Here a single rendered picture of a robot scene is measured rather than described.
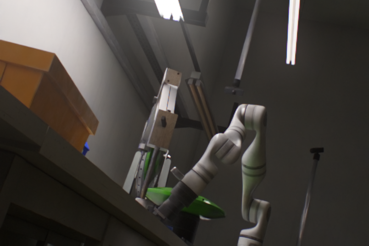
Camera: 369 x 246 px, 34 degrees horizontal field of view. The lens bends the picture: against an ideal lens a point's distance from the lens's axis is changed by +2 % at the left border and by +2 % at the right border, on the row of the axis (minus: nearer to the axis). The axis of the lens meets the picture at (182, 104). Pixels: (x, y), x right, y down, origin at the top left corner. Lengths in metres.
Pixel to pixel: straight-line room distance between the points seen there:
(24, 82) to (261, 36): 6.70
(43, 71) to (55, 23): 2.09
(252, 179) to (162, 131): 0.77
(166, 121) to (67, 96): 0.66
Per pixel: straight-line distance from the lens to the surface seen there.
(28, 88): 0.89
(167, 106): 1.77
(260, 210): 2.39
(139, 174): 2.79
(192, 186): 1.88
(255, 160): 2.25
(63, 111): 1.01
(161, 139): 1.60
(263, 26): 7.57
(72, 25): 3.15
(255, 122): 2.16
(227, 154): 1.90
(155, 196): 2.11
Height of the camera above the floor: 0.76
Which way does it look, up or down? 17 degrees up
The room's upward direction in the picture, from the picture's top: 16 degrees clockwise
